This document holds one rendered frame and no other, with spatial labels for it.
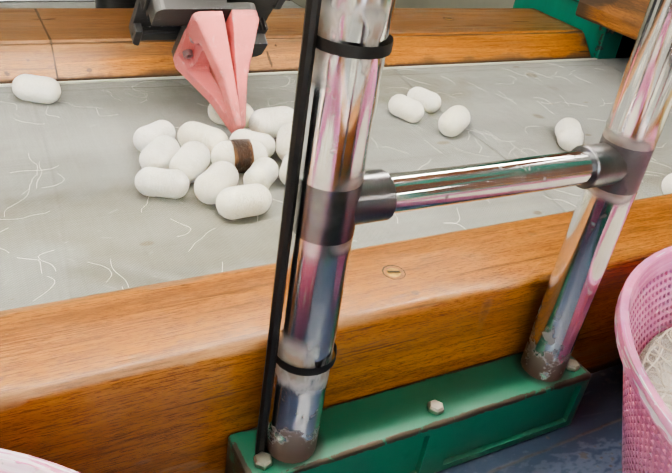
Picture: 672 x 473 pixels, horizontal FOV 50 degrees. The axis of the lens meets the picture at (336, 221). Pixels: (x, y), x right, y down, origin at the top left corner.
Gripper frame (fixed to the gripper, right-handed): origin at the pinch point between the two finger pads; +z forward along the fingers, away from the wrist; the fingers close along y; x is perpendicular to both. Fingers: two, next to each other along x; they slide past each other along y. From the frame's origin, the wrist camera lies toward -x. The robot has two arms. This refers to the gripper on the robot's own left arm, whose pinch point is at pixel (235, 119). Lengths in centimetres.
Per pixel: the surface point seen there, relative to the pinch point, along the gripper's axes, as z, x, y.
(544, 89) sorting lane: -2.6, 4.9, 34.7
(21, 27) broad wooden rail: -14.9, 12.1, -11.1
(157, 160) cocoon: 3.1, -1.9, -6.6
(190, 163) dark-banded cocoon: 4.0, -3.1, -4.9
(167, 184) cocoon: 5.4, -3.7, -6.8
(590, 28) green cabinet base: -11, 9, 49
